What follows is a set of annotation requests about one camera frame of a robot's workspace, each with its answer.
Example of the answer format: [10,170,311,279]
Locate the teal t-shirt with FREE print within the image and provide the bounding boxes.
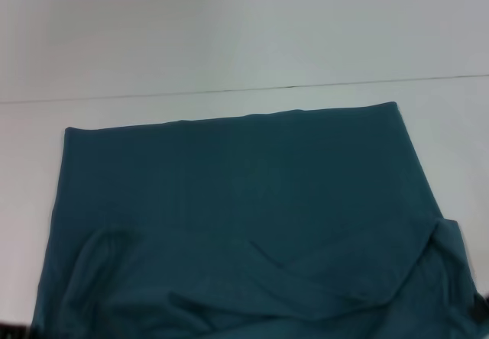
[30,101,489,339]

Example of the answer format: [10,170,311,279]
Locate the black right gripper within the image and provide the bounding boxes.
[473,292,489,327]

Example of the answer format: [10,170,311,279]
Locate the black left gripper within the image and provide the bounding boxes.
[0,321,34,339]

